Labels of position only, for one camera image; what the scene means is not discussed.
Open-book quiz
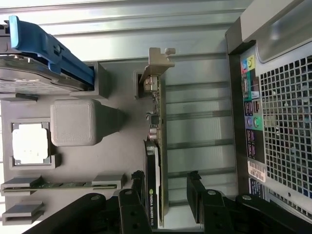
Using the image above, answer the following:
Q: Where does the silver hard disk drive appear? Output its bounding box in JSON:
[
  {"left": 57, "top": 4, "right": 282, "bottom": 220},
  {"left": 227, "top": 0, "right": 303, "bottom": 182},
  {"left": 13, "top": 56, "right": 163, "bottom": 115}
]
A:
[{"left": 0, "top": 20, "right": 88, "bottom": 95}]

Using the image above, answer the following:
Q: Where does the grey plastic parts rack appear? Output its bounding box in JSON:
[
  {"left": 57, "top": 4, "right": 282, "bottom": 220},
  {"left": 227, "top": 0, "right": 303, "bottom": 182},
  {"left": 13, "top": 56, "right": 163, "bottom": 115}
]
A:
[{"left": 0, "top": 62, "right": 159, "bottom": 234}]

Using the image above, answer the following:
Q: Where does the open black PC case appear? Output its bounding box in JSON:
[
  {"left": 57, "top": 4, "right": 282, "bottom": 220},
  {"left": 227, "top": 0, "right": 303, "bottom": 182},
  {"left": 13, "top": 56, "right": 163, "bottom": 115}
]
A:
[{"left": 224, "top": 0, "right": 312, "bottom": 225}]

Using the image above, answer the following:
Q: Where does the green RAM stick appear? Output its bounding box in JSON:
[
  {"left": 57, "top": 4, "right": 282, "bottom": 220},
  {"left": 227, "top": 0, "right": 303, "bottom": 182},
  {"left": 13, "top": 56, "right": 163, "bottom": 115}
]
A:
[{"left": 2, "top": 181, "right": 117, "bottom": 191}]

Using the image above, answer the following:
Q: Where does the silver CPU chip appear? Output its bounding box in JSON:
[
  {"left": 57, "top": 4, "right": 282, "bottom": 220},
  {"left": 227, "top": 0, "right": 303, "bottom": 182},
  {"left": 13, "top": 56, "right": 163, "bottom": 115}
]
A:
[{"left": 12, "top": 123, "right": 50, "bottom": 159}]

